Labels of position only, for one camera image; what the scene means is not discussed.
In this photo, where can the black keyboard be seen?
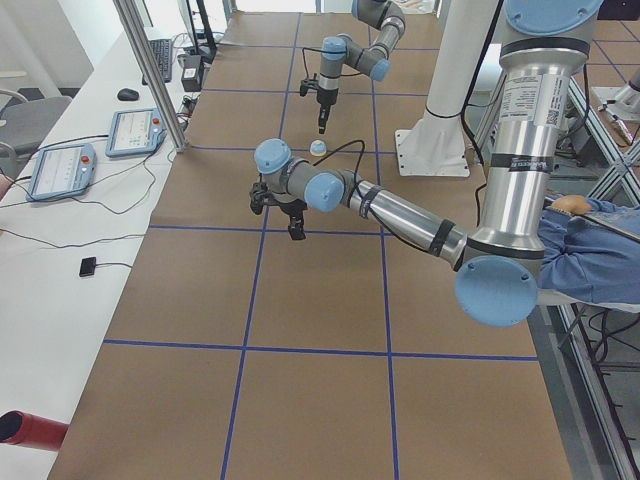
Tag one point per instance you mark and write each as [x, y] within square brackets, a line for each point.
[162, 50]

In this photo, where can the white camera stand column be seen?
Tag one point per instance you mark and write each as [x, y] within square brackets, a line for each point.
[435, 146]

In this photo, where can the aluminium frame post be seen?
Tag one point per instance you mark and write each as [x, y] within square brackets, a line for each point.
[135, 32]

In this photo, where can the black power adapter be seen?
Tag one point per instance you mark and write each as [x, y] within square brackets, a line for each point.
[192, 73]

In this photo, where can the blue and cream bell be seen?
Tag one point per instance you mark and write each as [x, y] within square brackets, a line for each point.
[318, 148]

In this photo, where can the teach pendant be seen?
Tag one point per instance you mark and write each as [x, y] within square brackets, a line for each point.
[61, 172]
[135, 132]

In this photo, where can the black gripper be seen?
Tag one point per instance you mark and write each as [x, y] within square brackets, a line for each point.
[290, 209]
[325, 99]

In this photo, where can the far teach pendant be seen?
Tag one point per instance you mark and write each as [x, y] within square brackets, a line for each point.
[135, 132]

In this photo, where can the red fire extinguisher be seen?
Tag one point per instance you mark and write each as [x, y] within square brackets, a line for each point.
[31, 431]

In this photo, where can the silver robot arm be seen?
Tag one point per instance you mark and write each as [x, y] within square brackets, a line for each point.
[496, 265]
[373, 61]

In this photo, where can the brown paper table cover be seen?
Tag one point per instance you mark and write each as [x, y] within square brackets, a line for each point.
[238, 353]

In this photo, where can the small black square device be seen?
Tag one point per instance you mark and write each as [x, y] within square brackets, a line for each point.
[88, 266]

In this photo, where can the black computer mouse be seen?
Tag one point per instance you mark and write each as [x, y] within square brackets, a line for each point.
[128, 95]

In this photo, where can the person in blue sweater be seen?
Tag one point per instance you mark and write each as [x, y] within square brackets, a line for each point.
[587, 262]

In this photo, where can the near teach pendant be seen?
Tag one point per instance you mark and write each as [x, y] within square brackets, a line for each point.
[61, 172]

